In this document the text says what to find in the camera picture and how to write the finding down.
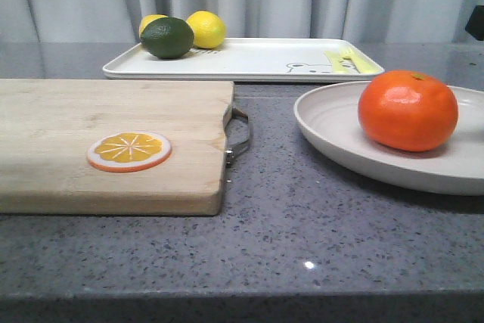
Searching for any beige round plate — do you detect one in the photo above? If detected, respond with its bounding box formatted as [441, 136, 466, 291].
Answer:
[293, 82, 483, 196]

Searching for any orange mandarin fruit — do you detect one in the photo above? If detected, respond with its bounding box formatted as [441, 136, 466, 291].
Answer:
[358, 70, 458, 152]

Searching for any white rectangular tray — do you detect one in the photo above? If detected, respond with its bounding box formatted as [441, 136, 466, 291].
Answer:
[103, 38, 384, 83]

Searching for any right yellow lemon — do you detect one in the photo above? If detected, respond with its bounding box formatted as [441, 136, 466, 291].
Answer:
[186, 11, 226, 49]

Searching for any yellow lemon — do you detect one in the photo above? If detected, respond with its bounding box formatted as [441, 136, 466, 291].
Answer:
[138, 14, 166, 36]
[186, 11, 226, 49]

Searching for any orange slice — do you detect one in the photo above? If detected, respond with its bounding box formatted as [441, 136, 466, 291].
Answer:
[86, 131, 172, 172]

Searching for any green lime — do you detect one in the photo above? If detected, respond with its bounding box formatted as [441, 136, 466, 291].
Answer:
[141, 17, 194, 59]

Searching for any yellow plastic fork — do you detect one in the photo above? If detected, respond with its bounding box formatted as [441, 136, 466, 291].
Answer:
[340, 48, 379, 73]

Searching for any left yellow lemon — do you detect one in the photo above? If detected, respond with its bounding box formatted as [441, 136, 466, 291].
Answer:
[138, 14, 166, 36]

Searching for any wooden cutting board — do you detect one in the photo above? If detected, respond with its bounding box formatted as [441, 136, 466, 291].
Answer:
[1, 79, 234, 216]

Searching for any dark object at right edge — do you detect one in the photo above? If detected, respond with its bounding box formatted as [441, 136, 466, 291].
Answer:
[465, 5, 484, 41]

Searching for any metal cutting board handle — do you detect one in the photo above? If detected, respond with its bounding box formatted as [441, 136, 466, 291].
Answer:
[225, 107, 253, 168]

